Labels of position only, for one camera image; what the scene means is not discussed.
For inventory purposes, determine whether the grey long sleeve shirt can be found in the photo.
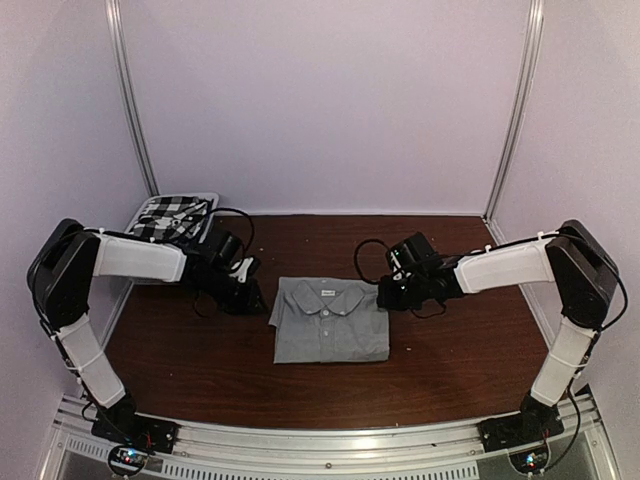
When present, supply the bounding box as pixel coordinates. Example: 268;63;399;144
269;277;390;364

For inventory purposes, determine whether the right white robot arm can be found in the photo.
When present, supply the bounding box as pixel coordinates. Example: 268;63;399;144
377;219;629;442

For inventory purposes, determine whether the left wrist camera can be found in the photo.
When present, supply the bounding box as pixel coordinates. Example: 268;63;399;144
229;256;261;283

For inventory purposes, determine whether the black cable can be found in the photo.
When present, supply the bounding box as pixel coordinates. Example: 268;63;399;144
199;207;256;256
353;239;396;286

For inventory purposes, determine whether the black white checkered shirt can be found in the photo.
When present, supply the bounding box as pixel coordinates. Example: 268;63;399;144
132;195;214;240

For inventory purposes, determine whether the left black cable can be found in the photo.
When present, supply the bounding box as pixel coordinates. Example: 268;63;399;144
199;207;256;256

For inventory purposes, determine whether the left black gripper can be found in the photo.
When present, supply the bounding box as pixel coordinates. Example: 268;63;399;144
196;268;269;315

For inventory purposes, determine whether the right black cable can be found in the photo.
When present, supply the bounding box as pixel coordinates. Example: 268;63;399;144
353;239;396;286

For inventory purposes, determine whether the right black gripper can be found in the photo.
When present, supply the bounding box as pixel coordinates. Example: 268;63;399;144
378;271;430;310

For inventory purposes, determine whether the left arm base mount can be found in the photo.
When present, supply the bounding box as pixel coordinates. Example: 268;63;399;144
91;415;179;477

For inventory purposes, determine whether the left aluminium corner post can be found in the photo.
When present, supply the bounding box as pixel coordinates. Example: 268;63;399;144
104;0;160;196

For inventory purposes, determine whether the aluminium corner post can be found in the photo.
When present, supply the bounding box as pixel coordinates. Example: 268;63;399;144
483;0;545;224
104;0;160;196

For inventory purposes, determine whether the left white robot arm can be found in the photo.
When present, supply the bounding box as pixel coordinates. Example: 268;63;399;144
26;218;267;444

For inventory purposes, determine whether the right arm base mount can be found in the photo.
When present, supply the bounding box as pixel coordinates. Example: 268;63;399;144
477;413;565;475

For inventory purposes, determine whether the aluminium front rail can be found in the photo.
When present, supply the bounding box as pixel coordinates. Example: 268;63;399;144
36;394;621;479

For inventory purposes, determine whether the white plastic basket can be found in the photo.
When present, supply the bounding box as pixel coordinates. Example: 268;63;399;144
124;191;221;246

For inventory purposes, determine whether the right aluminium corner post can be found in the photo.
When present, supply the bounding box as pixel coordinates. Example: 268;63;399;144
483;0;545;224

